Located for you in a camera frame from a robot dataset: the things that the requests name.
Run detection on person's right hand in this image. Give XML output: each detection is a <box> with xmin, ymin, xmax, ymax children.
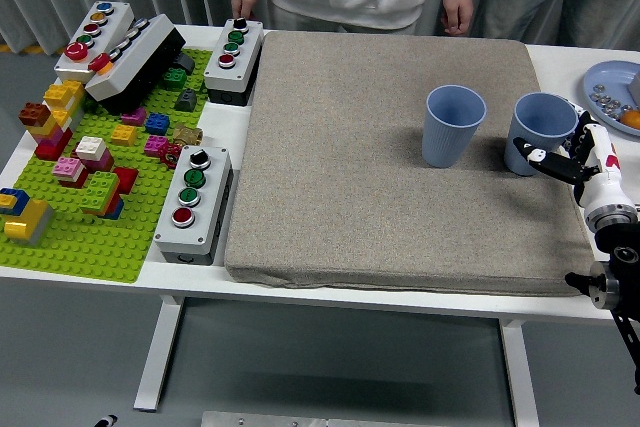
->
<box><xmin>231</xmin><ymin>0</ymin><xmax>262</xmax><ymax>23</ymax></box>

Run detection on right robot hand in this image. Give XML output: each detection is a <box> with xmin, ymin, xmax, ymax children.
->
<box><xmin>513</xmin><ymin>100</ymin><xmax>632</xmax><ymax>213</ymax></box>

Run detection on person's left hand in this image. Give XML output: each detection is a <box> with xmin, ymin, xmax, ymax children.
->
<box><xmin>439</xmin><ymin>0</ymin><xmax>475</xmax><ymax>37</ymax></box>

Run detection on blue ribbed cup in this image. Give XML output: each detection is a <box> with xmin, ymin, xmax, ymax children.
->
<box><xmin>420</xmin><ymin>84</ymin><xmax>488</xmax><ymax>169</ymax></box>
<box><xmin>503</xmin><ymin>91</ymin><xmax>580</xmax><ymax>177</ymax></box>

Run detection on grey four-button control box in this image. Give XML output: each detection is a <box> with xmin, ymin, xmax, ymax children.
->
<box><xmin>153</xmin><ymin>145</ymin><xmax>234</xmax><ymax>267</ymax></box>
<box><xmin>203</xmin><ymin>18</ymin><xmax>265</xmax><ymax>107</ymax></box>

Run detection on white table leg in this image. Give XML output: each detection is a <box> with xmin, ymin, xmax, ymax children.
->
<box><xmin>133</xmin><ymin>295</ymin><xmax>185</xmax><ymax>413</ymax></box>
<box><xmin>498</xmin><ymin>319</ymin><xmax>542</xmax><ymax>427</ymax></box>

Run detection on blue plate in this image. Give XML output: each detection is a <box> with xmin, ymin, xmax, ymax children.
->
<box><xmin>583</xmin><ymin>60</ymin><xmax>640</xmax><ymax>137</ymax></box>

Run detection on green toy brick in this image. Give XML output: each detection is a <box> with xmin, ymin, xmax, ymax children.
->
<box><xmin>79</xmin><ymin>171</ymin><xmax>120</xmax><ymax>213</ymax></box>
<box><xmin>162</xmin><ymin>67</ymin><xmax>189</xmax><ymax>91</ymax></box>

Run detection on long grey black control box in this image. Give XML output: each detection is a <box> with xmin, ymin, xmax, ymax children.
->
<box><xmin>85</xmin><ymin>14</ymin><xmax>187</xmax><ymax>116</ymax></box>

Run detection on dark grey sloped brick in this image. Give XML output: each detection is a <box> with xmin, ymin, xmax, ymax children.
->
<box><xmin>174</xmin><ymin>88</ymin><xmax>199</xmax><ymax>112</ymax></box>

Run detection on grey five-button control box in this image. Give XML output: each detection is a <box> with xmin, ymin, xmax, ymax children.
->
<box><xmin>53</xmin><ymin>0</ymin><xmax>136</xmax><ymax>86</ymax></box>

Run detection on brass valve fitting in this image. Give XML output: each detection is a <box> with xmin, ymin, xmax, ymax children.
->
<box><xmin>173</xmin><ymin>124</ymin><xmax>204</xmax><ymax>146</ymax></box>

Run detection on blue toy brick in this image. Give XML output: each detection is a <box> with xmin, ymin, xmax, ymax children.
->
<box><xmin>0</xmin><ymin>188</ymin><xmax>30</xmax><ymax>216</ymax></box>
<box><xmin>144</xmin><ymin>112</ymin><xmax>171</xmax><ymax>136</ymax></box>

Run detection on magenta toy brick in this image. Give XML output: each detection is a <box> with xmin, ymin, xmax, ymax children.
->
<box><xmin>121</xmin><ymin>106</ymin><xmax>148</xmax><ymax>127</ymax></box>
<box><xmin>143</xmin><ymin>135</ymin><xmax>169</xmax><ymax>157</ymax></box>
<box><xmin>79</xmin><ymin>149</ymin><xmax>115</xmax><ymax>173</ymax></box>

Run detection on red valve handwheel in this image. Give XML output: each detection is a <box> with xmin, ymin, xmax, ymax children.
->
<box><xmin>159</xmin><ymin>142</ymin><xmax>185</xmax><ymax>166</ymax></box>

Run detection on green brick baseplate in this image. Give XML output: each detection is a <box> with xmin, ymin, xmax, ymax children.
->
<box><xmin>0</xmin><ymin>48</ymin><xmax>214</xmax><ymax>284</ymax></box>

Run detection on grey-brown cushion mat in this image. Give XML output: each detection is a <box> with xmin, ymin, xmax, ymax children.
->
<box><xmin>223</xmin><ymin>29</ymin><xmax>599</xmax><ymax>297</ymax></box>

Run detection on white toy brick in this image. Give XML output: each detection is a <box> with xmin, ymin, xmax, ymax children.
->
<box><xmin>75</xmin><ymin>136</ymin><xmax>108</xmax><ymax>158</ymax></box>

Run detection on red toy brick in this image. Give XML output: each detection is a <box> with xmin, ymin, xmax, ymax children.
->
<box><xmin>113</xmin><ymin>167</ymin><xmax>140</xmax><ymax>196</ymax></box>
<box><xmin>34</xmin><ymin>134</ymin><xmax>74</xmax><ymax>162</ymax></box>

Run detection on yellow grey toy brick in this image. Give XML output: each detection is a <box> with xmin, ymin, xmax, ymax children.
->
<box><xmin>2</xmin><ymin>198</ymin><xmax>55</xmax><ymax>247</ymax></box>

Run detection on brown toy brick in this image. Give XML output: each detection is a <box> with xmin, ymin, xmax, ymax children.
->
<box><xmin>19</xmin><ymin>102</ymin><xmax>51</xmax><ymax>127</ymax></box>

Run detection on pink toy brick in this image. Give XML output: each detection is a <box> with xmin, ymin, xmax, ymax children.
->
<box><xmin>52</xmin><ymin>156</ymin><xmax>85</xmax><ymax>181</ymax></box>

